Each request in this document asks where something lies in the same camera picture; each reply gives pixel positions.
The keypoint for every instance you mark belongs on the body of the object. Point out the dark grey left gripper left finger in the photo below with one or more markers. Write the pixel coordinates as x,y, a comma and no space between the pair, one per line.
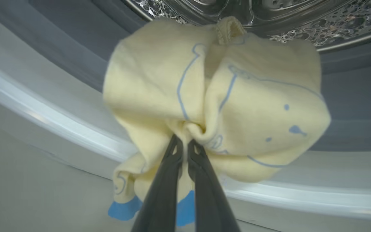
163,193

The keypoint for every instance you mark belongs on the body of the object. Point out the yellow garment with blue cuffs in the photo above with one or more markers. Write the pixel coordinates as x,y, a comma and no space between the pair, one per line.
253,106

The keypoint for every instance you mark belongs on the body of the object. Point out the white washing machine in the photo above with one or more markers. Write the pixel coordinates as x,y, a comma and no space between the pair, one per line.
27,177

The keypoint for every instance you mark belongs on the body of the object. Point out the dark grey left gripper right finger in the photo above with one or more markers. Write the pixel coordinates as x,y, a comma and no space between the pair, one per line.
208,199

